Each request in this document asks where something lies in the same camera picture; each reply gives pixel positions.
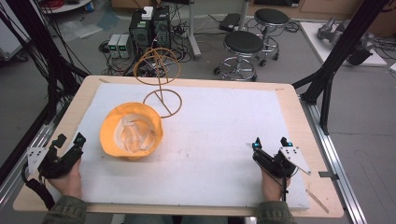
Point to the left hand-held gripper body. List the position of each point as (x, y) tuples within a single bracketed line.
[(63, 161)]

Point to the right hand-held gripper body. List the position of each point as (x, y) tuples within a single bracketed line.
[(277, 165)]

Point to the yellow bucket hat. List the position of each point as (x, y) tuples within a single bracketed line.
[(109, 133)]

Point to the person's left hand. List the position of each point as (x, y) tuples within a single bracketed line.
[(70, 183)]

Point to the person's right hand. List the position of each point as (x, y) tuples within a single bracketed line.
[(272, 188)]

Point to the white foam mat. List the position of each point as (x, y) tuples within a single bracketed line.
[(211, 149)]

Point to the grey tape strip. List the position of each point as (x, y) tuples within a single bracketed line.
[(328, 175)]

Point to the thin wooden stick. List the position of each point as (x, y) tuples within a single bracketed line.
[(317, 201)]

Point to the grey power supply unit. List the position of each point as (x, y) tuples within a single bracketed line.
[(114, 45), (125, 46)]

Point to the black round stool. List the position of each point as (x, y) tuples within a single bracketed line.
[(243, 43), (271, 17)]

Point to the white board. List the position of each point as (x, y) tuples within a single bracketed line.
[(314, 40)]

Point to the black computer tower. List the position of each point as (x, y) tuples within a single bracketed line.
[(162, 28), (140, 32)]

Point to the black flat case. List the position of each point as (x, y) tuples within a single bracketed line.
[(229, 21)]

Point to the grey metal table leg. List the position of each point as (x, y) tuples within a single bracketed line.
[(193, 34)]

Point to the white box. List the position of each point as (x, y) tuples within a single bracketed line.
[(147, 13)]

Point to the aluminium rail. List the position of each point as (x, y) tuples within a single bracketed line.
[(334, 161), (28, 149)]

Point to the black metal frame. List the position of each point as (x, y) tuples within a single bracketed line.
[(339, 53), (46, 59)]

